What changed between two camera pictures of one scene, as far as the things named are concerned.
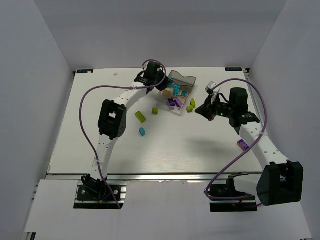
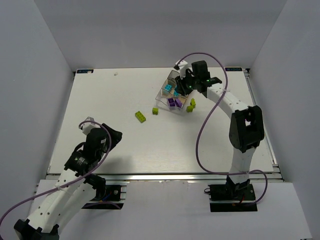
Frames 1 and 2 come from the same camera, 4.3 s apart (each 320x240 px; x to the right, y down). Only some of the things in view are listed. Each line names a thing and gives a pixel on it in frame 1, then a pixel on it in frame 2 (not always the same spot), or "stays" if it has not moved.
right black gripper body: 210,109 → 182,86
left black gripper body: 162,83 → 113,136
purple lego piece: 178,102 stays
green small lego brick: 155,110 stays
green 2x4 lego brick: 140,116 stays
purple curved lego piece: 171,102 stays
